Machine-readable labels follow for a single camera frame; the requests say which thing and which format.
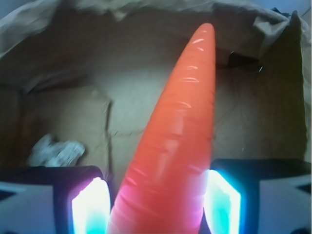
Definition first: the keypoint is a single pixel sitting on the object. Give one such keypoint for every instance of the crumpled white paper wad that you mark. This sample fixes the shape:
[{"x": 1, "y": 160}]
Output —
[{"x": 51, "y": 153}]

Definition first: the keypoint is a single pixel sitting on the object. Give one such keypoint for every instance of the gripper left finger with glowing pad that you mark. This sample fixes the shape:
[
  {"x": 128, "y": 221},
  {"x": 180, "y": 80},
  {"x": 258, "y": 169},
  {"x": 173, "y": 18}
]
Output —
[{"x": 54, "y": 200}]

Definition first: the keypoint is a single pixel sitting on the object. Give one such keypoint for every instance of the orange toy carrot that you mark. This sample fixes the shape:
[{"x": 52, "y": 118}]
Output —
[{"x": 164, "y": 186}]

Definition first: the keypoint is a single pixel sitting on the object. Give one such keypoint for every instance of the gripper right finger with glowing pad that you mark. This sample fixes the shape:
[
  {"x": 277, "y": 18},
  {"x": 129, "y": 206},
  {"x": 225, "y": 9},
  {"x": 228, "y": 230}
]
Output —
[{"x": 258, "y": 196}]

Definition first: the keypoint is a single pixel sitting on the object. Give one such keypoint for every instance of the brown paper bag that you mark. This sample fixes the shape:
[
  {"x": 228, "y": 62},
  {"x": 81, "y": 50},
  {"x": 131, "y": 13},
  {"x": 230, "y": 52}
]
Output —
[{"x": 93, "y": 70}]

